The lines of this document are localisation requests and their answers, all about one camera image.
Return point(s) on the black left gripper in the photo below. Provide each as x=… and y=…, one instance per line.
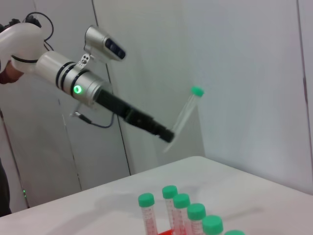
x=112, y=102

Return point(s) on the clear green-capped test tube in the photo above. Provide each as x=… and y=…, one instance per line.
x=146, y=199
x=234, y=232
x=212, y=224
x=169, y=191
x=197, y=91
x=196, y=212
x=181, y=201

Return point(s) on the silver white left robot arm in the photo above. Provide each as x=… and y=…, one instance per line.
x=49, y=66

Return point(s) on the orange test tube rack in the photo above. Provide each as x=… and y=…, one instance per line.
x=166, y=232

